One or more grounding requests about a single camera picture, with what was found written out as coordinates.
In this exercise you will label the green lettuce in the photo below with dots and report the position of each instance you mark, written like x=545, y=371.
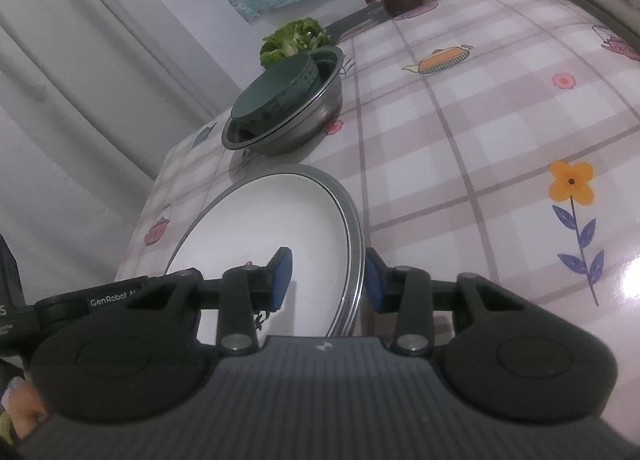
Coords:
x=290, y=38

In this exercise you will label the white ceramic plate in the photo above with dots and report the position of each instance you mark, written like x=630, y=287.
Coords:
x=250, y=220

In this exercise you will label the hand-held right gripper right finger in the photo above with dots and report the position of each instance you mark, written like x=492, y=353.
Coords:
x=372, y=285

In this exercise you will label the large steel bowl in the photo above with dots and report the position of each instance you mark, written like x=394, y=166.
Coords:
x=353, y=260
x=361, y=252

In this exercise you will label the white curtain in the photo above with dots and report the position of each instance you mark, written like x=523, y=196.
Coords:
x=75, y=90

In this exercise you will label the dark green bowl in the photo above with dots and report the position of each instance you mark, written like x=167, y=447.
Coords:
x=270, y=90

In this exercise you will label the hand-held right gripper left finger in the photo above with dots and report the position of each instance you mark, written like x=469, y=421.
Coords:
x=281, y=280

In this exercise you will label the person's left hand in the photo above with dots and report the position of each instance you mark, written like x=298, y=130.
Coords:
x=25, y=405

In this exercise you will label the checked floral tablecloth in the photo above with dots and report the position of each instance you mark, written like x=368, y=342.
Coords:
x=475, y=140

